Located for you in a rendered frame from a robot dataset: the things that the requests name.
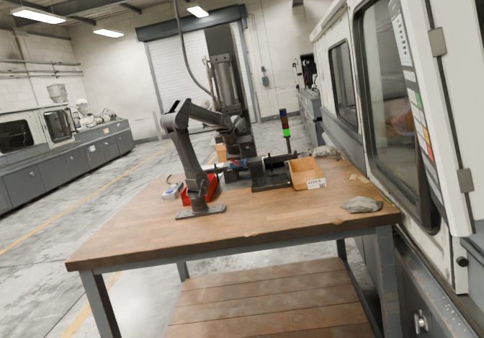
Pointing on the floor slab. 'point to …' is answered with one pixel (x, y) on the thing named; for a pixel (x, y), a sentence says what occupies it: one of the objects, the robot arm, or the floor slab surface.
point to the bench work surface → (261, 294)
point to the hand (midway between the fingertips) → (236, 163)
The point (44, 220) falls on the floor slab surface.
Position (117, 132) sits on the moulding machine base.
